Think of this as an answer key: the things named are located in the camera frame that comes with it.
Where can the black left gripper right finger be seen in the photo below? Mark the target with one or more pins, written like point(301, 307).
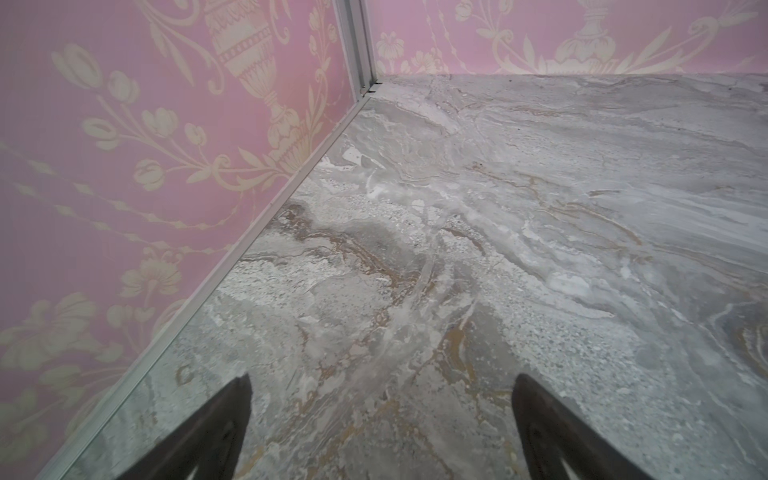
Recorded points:
point(557, 444)

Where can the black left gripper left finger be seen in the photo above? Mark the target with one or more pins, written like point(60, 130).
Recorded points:
point(207, 445)

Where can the aluminium left corner post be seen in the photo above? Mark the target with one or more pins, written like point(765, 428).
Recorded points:
point(357, 44)

